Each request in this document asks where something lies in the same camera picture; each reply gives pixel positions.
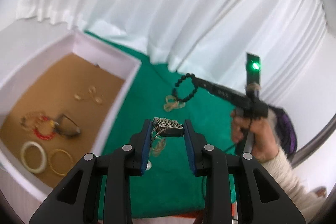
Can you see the white bangle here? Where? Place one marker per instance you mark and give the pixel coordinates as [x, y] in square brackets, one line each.
[33, 157]

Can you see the white fuzzy sleeve forearm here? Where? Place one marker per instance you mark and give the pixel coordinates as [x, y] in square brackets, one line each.
[280, 169]

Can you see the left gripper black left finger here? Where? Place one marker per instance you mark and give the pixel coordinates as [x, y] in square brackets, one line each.
[98, 181]

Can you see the white curtain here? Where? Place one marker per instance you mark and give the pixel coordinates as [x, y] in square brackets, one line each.
[206, 37]

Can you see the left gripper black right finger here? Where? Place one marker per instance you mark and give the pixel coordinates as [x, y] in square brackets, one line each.
[259, 198]

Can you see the white cardboard box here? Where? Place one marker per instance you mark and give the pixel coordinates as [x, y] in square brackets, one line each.
[43, 87]

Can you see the green cloth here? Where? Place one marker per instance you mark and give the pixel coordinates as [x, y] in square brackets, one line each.
[169, 187]

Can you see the gold earrings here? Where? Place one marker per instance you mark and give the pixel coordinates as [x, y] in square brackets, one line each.
[91, 94]

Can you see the gold bangle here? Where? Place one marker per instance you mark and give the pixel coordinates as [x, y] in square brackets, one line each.
[60, 162]

